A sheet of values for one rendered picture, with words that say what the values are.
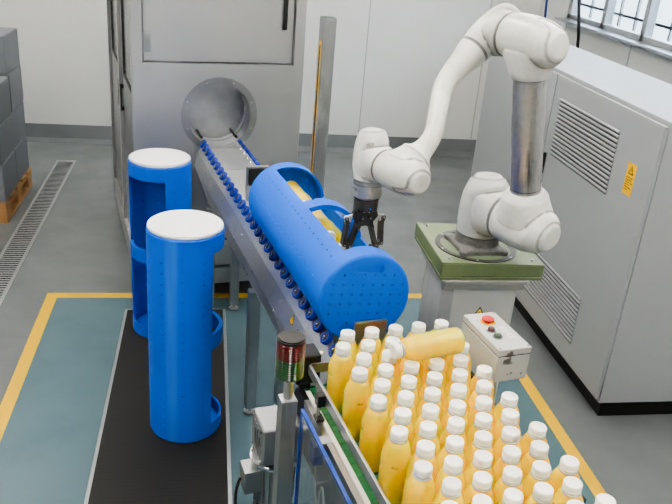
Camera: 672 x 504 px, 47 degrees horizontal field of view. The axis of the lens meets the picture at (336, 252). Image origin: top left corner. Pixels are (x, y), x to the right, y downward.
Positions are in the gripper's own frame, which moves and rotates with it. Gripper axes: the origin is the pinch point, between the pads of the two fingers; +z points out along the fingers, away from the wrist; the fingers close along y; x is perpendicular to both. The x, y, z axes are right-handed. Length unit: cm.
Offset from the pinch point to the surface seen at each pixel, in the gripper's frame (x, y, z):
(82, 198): -372, 72, 111
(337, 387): 46, 22, 15
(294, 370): 66, 41, -5
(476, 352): 44.9, -18.5, 10.1
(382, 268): 19.5, 1.1, -5.3
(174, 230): -53, 50, 9
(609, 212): -66, -151, 17
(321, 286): 18.5, 19.0, -0.6
